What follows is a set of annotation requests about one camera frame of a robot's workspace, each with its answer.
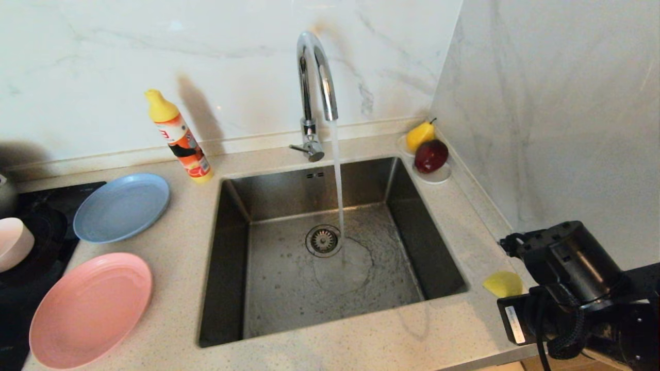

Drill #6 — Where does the yellow green sponge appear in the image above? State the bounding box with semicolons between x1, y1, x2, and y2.
483;271;524;299

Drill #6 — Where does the chrome gooseneck faucet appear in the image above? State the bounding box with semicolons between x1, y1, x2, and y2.
288;31;339;163

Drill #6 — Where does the orange dish soap bottle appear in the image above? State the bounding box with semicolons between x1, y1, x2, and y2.
144;89;214;184

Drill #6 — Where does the blue grey plate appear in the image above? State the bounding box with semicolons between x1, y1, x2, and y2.
73;173;171;244

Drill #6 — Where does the pink plate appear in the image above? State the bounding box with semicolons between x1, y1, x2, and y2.
29;252;154;370

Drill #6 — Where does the pale pink bowl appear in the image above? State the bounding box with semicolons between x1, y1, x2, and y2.
0;217;36;273

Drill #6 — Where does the stainless steel sink basin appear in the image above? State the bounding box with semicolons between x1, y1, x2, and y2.
198;156;470;348

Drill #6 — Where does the small white dish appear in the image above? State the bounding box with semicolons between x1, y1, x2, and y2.
396;134;453;186

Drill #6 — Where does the dark red apple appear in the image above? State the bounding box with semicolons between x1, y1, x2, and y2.
414;139;450;175

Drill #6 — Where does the yellow pear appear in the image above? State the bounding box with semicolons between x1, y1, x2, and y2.
406;117;438;154

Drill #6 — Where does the round metal drain strainer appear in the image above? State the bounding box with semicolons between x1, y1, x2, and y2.
305;224;344;258

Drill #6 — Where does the black induction cooktop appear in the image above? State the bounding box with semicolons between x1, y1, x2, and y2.
0;181;108;371

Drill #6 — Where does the black braided cable sleeve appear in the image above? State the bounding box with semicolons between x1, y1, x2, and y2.
546;283;588;360

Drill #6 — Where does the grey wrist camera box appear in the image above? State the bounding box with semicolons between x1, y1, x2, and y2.
499;232;526;258

